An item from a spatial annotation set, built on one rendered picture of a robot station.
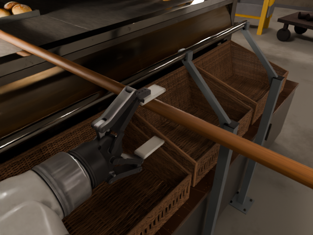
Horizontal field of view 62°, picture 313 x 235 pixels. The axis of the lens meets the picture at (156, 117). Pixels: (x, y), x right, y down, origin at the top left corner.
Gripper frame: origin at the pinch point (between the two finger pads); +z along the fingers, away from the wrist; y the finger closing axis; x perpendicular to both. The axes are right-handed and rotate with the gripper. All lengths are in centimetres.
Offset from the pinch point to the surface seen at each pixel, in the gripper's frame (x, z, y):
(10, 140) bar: -19.4, -22.9, 2.1
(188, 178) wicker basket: -6, 27, 47
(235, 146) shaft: 17.3, 1.8, -0.5
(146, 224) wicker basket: -7, 3, 50
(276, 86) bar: 3, 86, 27
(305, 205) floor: 37, 114, 119
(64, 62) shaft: -36.9, 2.2, -1.4
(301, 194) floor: 32, 122, 119
